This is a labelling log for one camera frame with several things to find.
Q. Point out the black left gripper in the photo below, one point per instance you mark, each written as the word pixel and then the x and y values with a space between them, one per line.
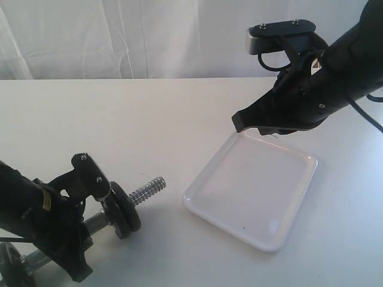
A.
pixel 61 233

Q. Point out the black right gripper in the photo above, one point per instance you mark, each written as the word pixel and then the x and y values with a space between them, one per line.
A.
pixel 303 98

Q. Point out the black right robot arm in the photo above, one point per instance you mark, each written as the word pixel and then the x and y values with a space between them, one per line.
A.
pixel 364 42

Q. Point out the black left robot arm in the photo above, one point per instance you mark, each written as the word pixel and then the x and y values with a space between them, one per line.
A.
pixel 19 204

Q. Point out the white rectangular plastic tray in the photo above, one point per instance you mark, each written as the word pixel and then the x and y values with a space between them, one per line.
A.
pixel 252 188

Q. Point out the white backdrop curtain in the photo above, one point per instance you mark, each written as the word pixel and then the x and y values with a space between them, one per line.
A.
pixel 43 40

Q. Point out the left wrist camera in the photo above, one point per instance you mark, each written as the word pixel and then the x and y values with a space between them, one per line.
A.
pixel 90 180

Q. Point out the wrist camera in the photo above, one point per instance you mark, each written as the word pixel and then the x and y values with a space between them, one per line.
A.
pixel 293 35
pixel 90 180

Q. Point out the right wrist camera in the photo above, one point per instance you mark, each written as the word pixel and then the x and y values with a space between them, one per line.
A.
pixel 293 35

